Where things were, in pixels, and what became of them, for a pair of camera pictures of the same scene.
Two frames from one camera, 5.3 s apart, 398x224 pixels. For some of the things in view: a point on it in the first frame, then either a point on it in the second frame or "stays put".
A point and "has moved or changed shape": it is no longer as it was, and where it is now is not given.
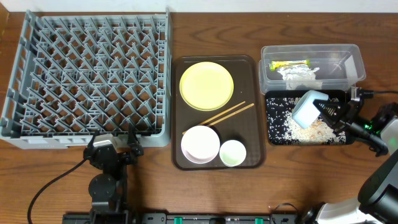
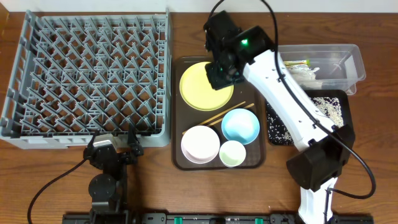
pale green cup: x=232 y=153 stays put
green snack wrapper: x=274 y=65 stays put
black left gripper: x=125 y=152 stays put
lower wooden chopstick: x=231 y=114 stays put
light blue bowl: x=304 y=112 has moved or changed shape
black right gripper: x=336 y=113 to x=215 y=82
